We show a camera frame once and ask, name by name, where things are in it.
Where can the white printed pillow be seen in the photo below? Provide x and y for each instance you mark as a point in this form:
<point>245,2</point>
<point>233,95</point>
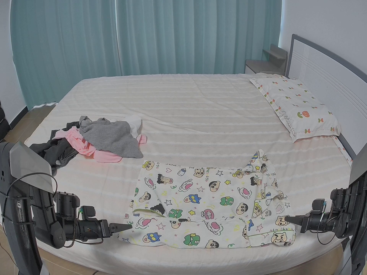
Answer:
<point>301,104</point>

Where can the pile of clothes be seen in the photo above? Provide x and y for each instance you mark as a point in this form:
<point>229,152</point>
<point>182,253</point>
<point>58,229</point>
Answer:
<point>111,139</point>

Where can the grey bedside table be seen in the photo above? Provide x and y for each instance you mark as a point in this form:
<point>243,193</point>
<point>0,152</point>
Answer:
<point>265,63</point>

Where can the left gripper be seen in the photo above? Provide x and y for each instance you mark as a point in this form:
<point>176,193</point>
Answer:
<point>99,228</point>

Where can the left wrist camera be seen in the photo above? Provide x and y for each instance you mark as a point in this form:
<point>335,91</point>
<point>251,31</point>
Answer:
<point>88,212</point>

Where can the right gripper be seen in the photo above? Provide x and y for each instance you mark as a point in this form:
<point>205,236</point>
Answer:
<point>314,222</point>

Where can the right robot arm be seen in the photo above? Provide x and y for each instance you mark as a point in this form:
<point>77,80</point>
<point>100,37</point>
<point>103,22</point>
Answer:
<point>358,196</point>

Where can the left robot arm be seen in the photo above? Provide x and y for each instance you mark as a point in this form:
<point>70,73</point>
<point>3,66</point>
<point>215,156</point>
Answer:
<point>17,225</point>

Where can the bed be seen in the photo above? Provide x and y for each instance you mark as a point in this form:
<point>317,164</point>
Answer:
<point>186,110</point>

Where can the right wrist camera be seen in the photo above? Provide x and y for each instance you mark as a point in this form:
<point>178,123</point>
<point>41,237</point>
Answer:
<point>318,206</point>

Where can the white printed pyjama top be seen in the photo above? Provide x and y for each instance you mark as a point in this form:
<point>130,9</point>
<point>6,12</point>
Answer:
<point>206,205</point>

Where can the blue-green curtain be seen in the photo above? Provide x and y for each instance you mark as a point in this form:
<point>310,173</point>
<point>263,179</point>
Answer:
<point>200,24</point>
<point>66,39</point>

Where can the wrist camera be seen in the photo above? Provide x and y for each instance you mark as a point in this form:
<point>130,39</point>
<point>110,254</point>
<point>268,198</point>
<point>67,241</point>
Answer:
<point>88,212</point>
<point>318,206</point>

